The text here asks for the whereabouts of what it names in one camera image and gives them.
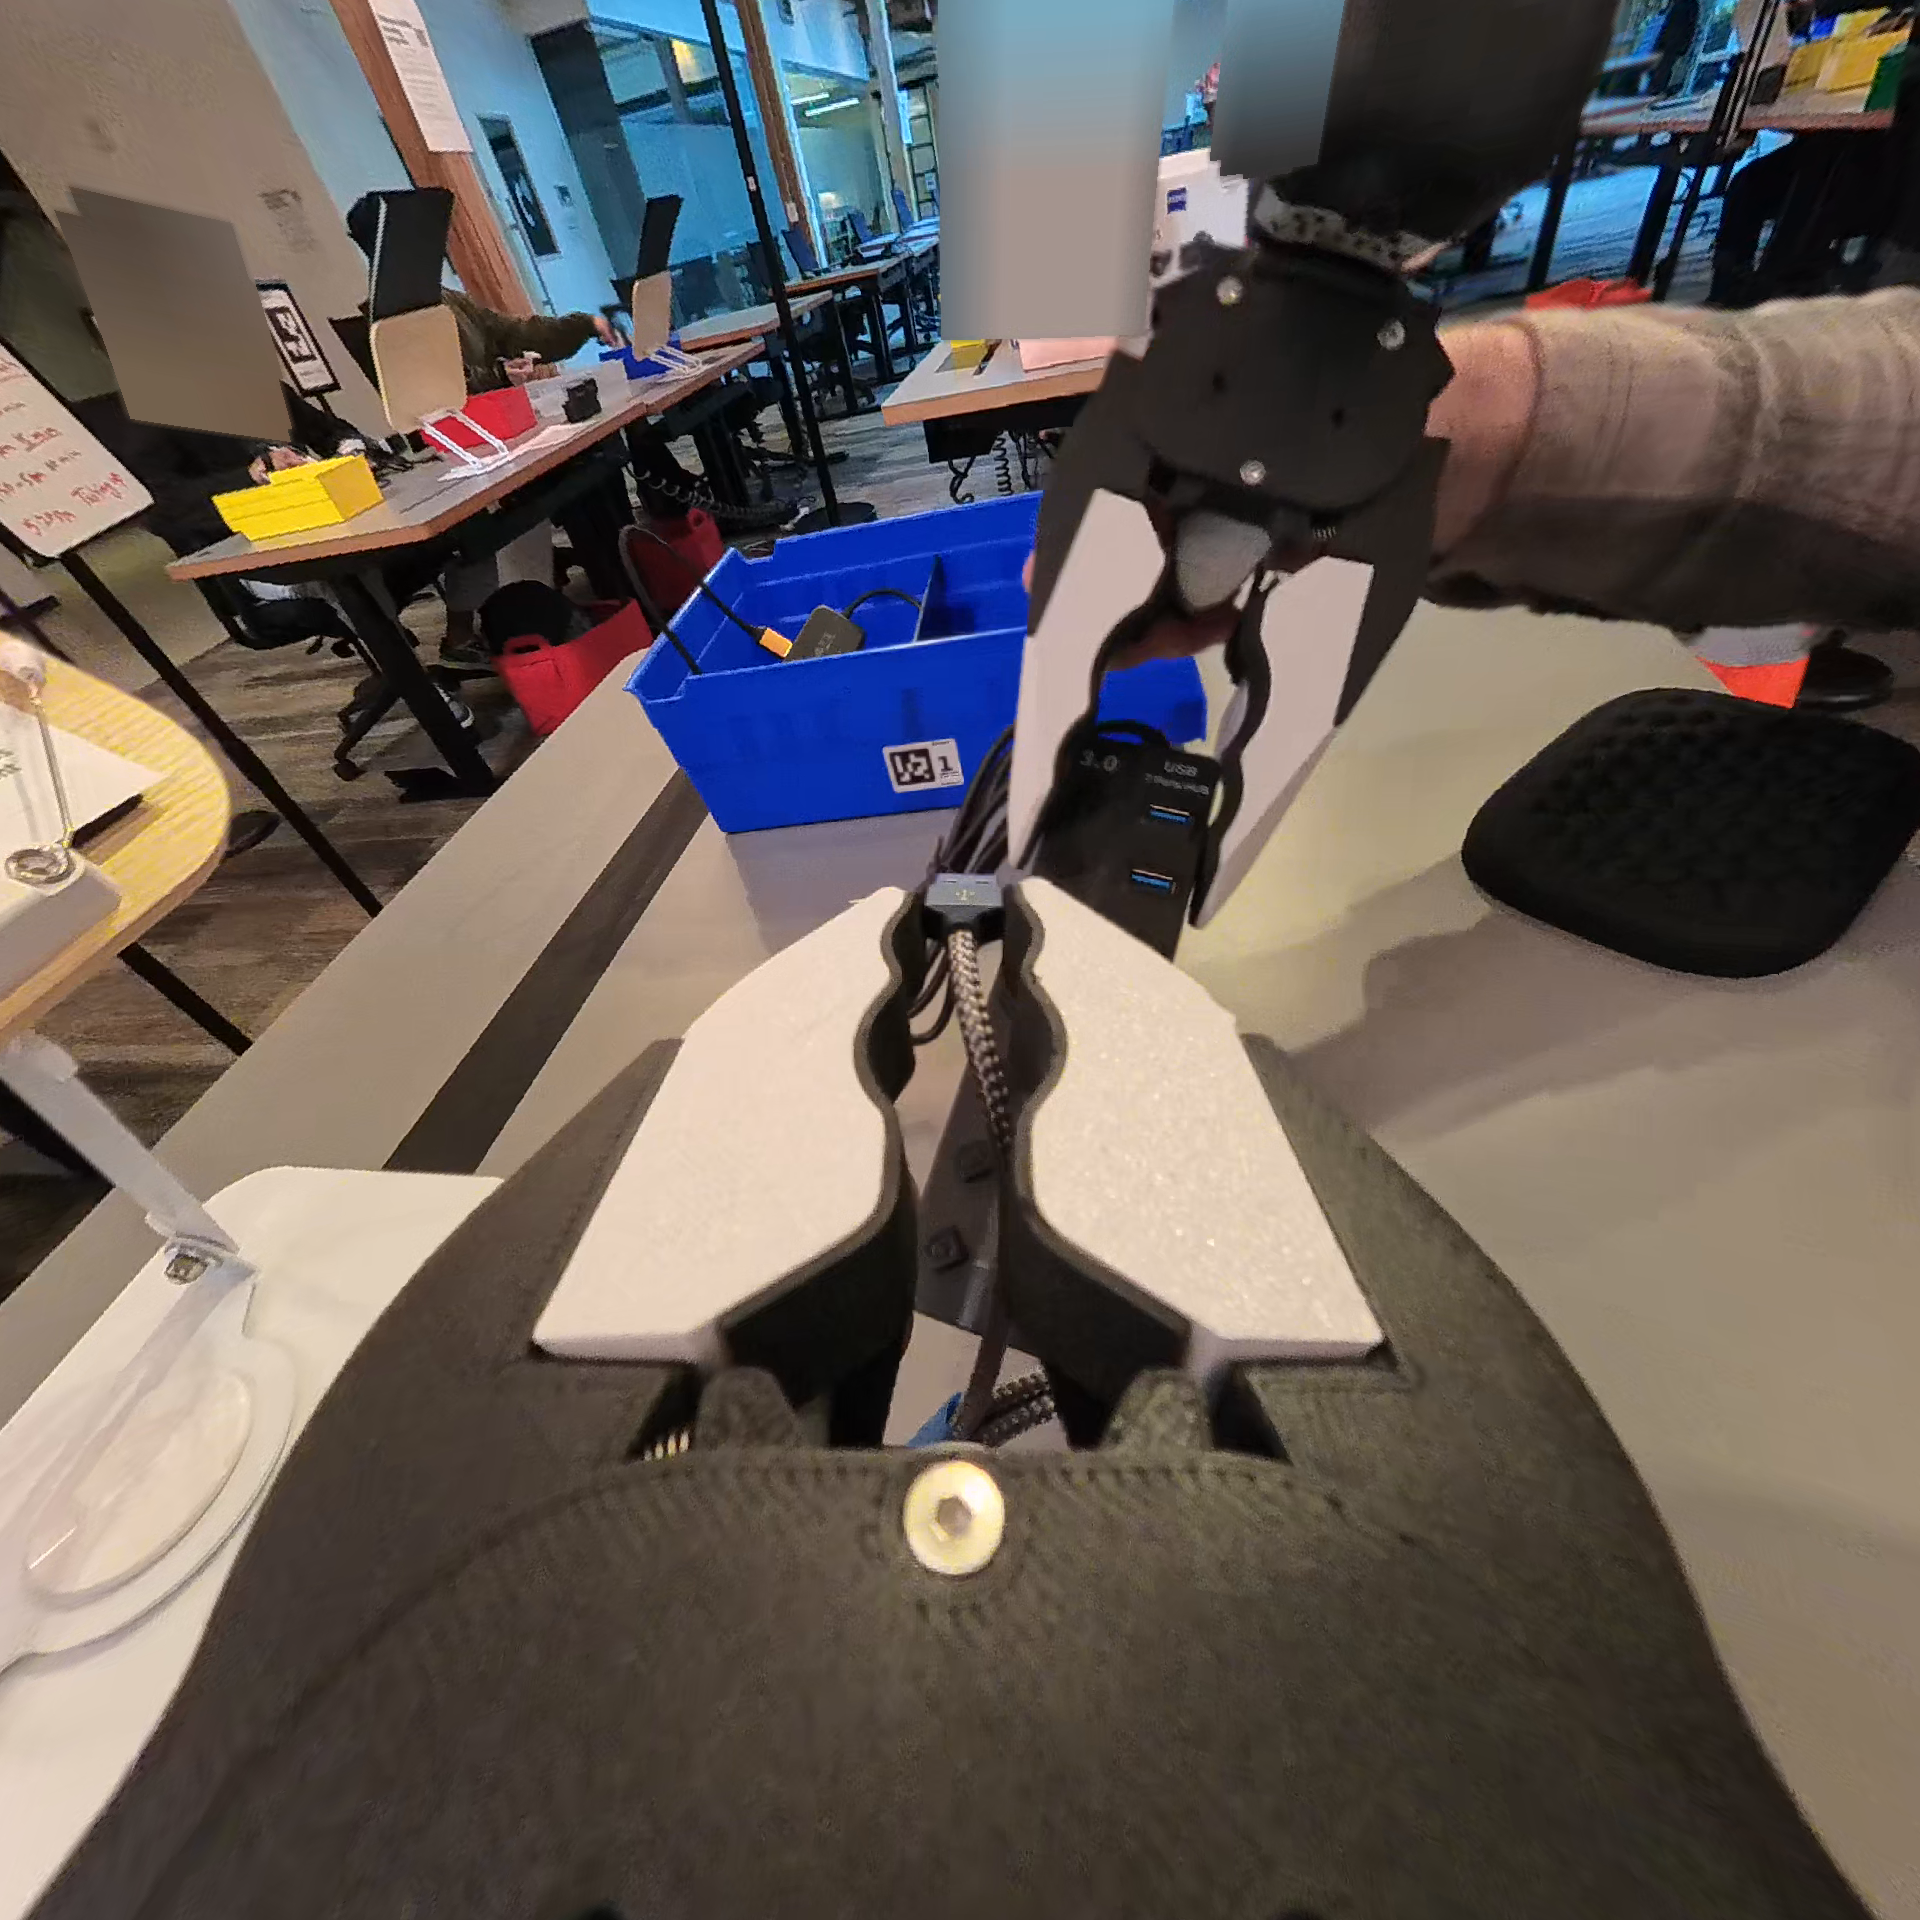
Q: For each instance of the red fabric bag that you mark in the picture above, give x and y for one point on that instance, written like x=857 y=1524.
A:
x=1588 y=293

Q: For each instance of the black whiteboard stand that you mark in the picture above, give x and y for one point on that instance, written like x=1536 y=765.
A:
x=225 y=734

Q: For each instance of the white printed carton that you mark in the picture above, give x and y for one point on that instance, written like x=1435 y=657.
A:
x=1201 y=210

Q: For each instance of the orange fabric bin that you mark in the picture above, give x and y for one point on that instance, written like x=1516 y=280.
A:
x=1756 y=674

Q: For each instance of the blue plastic bin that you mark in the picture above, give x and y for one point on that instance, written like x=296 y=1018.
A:
x=902 y=705

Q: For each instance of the grey office desk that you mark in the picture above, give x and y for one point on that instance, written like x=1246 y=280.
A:
x=494 y=464

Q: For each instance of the person's right hand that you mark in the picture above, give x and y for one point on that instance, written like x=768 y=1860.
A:
x=1478 y=434

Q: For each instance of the black pole with round top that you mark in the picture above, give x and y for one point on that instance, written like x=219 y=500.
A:
x=764 y=224

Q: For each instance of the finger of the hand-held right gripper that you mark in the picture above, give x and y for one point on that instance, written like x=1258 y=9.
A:
x=1319 y=660
x=1080 y=629

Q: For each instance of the grey wood-edged desk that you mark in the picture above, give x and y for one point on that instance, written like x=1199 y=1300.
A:
x=975 y=386

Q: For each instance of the black stanchion post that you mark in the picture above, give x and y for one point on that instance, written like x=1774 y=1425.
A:
x=1847 y=674

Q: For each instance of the black bag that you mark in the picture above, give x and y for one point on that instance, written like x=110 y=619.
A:
x=524 y=614

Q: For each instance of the black document stand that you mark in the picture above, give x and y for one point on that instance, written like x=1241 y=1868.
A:
x=406 y=246

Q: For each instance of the small blue tray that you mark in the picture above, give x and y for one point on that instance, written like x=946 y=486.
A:
x=646 y=364

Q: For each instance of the beige document stand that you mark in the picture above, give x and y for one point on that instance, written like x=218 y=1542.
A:
x=422 y=368
x=652 y=307

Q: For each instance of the whiteboard with red underlines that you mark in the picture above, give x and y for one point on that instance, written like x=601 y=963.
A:
x=60 y=451

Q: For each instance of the black white marker sign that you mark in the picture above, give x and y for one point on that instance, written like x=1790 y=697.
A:
x=297 y=341

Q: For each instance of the person's right forearm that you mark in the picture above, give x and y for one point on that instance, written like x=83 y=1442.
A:
x=1724 y=451

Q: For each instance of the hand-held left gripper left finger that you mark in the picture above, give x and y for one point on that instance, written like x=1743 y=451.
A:
x=721 y=1170

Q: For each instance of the black textured cushion pad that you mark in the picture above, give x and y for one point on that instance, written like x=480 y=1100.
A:
x=1694 y=826

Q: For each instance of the red floor bin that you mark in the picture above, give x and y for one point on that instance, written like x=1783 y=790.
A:
x=562 y=674
x=681 y=563

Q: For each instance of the slim dark grey usb hub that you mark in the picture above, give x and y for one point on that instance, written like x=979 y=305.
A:
x=825 y=633

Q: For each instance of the yellow plastic bin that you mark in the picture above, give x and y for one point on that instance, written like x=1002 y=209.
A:
x=299 y=494
x=1846 y=53
x=971 y=355

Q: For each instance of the small red tray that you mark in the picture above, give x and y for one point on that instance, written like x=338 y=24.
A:
x=499 y=412

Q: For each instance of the paper notice on column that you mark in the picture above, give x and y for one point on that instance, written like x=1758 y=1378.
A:
x=427 y=75

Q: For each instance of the black seven-port usb hub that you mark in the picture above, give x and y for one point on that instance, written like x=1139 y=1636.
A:
x=1126 y=840

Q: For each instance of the row of office desks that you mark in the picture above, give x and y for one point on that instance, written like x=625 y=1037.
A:
x=862 y=283

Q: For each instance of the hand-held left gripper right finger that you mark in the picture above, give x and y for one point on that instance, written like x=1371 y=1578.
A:
x=1184 y=1184

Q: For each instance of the small black box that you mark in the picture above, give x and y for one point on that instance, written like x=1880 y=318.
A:
x=582 y=397

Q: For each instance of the wooden column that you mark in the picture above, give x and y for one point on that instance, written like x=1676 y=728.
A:
x=476 y=224

